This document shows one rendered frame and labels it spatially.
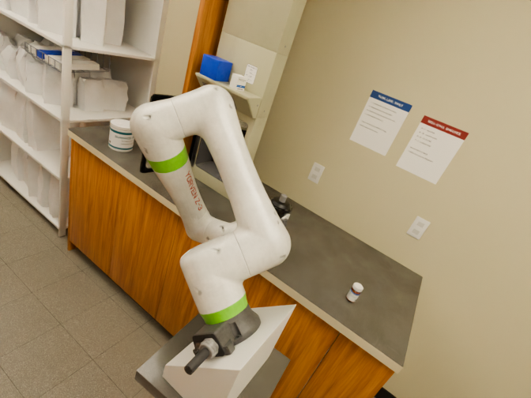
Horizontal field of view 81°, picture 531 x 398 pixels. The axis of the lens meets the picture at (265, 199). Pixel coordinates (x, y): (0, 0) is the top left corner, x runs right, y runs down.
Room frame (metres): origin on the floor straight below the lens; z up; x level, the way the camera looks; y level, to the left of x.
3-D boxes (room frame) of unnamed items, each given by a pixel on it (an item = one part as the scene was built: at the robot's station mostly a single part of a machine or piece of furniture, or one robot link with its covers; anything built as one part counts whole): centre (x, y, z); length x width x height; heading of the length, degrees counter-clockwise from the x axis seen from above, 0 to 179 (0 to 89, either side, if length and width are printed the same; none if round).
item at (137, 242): (1.54, 0.14, 0.45); 2.05 x 0.67 x 0.90; 67
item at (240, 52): (1.67, 0.28, 1.32); 0.32 x 0.25 x 0.77; 67
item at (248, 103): (1.50, 0.35, 1.46); 0.32 x 0.12 x 0.10; 67
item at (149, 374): (0.58, -0.05, 0.92); 0.32 x 0.32 x 0.04; 71
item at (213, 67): (1.53, 0.43, 1.55); 0.10 x 0.10 x 0.09; 67
